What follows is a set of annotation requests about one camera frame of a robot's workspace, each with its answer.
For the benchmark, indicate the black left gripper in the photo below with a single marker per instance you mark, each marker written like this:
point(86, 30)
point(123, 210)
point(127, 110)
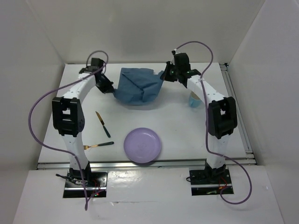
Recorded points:
point(107, 87)

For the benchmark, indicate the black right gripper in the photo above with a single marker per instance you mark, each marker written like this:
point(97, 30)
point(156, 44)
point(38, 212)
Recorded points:
point(165, 76)

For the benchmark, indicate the blue cloth placemat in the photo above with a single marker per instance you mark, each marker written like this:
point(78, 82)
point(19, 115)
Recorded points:
point(138, 86)

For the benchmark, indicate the gold knife green handle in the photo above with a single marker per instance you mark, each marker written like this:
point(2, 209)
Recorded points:
point(103, 124)

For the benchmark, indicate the light blue cup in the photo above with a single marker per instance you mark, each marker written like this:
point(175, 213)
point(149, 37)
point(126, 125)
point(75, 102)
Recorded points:
point(194, 100)

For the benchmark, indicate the gold fork green handle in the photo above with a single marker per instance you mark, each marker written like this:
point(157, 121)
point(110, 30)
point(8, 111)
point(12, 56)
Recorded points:
point(86, 147)

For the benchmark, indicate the lilac plastic plate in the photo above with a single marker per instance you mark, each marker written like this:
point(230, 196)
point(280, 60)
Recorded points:
point(142, 145)

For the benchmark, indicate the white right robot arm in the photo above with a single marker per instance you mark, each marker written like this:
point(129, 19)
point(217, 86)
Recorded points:
point(221, 118)

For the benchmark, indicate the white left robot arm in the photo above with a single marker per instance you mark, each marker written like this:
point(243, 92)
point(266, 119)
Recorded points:
point(68, 116)

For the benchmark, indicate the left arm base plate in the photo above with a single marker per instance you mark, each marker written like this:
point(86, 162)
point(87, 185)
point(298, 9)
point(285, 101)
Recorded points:
point(97, 185)

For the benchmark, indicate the aluminium right side rail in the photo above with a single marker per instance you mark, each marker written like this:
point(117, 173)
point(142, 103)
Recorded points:
point(231, 92)

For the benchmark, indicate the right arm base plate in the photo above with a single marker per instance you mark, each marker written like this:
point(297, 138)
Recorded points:
point(202, 186)

